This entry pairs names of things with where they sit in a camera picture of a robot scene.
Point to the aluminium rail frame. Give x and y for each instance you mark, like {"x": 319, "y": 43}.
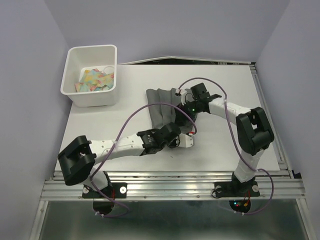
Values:
{"x": 170, "y": 193}

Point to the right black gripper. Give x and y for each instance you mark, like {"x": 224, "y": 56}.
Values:
{"x": 180, "y": 117}

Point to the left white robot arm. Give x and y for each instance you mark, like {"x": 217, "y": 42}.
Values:
{"x": 78, "y": 158}

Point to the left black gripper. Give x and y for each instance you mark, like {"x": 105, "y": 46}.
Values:
{"x": 176, "y": 142}

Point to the grey pleated skirt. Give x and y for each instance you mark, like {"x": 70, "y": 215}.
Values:
{"x": 160, "y": 114}

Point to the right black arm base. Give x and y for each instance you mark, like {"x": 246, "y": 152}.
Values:
{"x": 240, "y": 194}

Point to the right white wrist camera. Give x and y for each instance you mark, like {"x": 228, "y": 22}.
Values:
{"x": 185, "y": 96}

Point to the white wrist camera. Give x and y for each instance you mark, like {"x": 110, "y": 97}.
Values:
{"x": 185, "y": 96}
{"x": 186, "y": 140}

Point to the white plastic bin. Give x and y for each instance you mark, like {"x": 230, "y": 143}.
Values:
{"x": 88, "y": 57}

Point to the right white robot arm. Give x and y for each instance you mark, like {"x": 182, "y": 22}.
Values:
{"x": 250, "y": 129}

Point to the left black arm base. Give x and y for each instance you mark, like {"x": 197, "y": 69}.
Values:
{"x": 106, "y": 201}

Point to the pastel tie-dye skirt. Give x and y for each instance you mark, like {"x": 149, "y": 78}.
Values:
{"x": 95, "y": 80}

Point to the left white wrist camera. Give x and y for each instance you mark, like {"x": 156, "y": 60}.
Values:
{"x": 186, "y": 140}

